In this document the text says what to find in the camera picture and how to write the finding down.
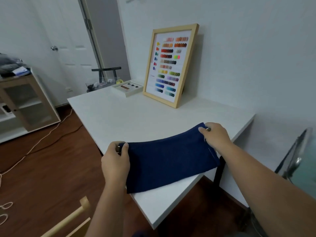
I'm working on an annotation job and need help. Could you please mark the wooden framed colour sample chart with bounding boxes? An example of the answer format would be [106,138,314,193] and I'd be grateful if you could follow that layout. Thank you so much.
[143,24,199,108]

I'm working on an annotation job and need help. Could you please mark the black metal stand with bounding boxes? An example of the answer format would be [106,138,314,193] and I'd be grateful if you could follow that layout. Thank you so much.
[92,67,122,83]

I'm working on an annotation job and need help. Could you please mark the white sample box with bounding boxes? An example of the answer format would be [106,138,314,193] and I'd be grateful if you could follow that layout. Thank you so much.
[110,81,144,97]

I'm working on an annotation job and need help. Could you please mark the blue and white packet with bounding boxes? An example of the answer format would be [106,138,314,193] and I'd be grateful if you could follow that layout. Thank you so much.
[12,66,31,77]

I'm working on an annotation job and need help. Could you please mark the white rope loops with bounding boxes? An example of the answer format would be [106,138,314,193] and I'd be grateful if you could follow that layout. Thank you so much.
[0,201,14,225]

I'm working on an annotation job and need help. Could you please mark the white door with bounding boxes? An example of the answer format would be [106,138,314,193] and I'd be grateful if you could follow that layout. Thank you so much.
[32,0,100,106]

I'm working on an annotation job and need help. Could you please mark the pile of grey clothes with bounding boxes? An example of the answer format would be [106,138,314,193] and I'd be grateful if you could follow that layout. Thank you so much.
[0,53,27,78]

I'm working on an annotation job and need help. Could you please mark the tilted standing mirror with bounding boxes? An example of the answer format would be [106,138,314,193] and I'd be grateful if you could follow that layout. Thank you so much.
[275,127,316,186]

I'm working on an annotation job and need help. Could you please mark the navy blue cloth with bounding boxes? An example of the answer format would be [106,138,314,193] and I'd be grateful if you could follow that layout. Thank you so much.
[118,122,220,194]

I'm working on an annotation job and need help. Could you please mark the person's left hand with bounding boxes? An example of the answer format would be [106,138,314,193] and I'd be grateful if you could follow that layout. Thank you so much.
[101,141,130,188]

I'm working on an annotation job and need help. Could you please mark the wooden cabinet with glass door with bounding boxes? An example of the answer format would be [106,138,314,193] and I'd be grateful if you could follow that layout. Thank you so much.
[0,69,61,144]

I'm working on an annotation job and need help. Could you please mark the black table leg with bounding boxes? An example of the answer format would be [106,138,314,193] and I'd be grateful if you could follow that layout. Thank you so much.
[213,156,226,193]

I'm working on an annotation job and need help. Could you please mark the black cable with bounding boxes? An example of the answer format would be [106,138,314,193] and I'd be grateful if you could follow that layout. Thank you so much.
[29,124,83,156]

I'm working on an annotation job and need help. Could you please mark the person's right hand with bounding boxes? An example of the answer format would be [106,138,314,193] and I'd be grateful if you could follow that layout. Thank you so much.
[198,122,234,152]

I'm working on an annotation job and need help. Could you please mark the person's right forearm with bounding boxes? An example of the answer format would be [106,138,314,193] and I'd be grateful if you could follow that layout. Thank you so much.
[217,143,316,237]

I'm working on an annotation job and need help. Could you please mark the person's left forearm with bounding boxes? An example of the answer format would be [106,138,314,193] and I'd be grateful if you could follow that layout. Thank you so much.
[85,183,128,237]

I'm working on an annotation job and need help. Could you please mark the small cluttered side table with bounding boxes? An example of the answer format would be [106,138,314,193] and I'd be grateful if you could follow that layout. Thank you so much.
[85,77,124,93]

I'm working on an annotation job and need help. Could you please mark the white cable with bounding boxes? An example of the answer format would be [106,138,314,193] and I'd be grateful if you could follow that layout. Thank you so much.
[0,108,73,176]

